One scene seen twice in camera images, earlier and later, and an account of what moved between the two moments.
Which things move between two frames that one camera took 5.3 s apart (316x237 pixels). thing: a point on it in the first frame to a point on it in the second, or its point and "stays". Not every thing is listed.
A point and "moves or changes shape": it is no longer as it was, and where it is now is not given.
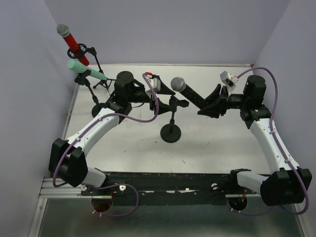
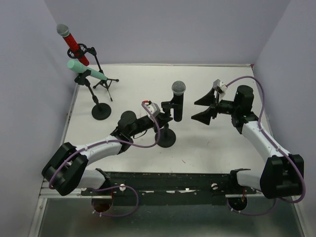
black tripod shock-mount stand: x=83 y=48 stays
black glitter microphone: x=178 y=84 to x=178 y=89
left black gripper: x=153 y=100 to x=165 y=113
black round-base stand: x=171 y=133 moves or changes shape
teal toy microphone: x=76 y=66 stays
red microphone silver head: x=63 y=29 stays
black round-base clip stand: x=84 y=78 stays
